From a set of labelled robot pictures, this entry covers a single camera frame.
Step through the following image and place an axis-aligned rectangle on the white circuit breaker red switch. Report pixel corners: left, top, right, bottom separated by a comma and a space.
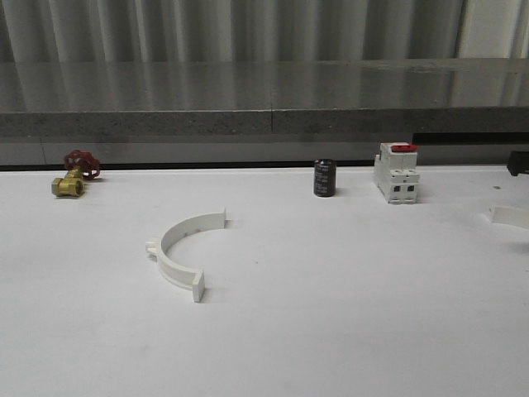
374, 142, 420, 204

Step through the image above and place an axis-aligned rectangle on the black cylindrical capacitor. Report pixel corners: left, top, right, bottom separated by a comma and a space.
313, 159, 336, 198

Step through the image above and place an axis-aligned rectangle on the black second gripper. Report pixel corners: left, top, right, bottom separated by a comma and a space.
507, 151, 529, 176

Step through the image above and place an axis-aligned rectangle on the white half pipe clamp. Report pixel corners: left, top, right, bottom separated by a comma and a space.
145, 209, 226, 303
488, 205, 529, 230

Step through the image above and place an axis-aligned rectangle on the grey stone ledge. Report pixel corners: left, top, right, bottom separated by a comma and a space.
1, 59, 528, 142

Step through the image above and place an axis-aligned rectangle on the brass valve red handwheel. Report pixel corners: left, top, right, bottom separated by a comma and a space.
51, 150, 101, 197

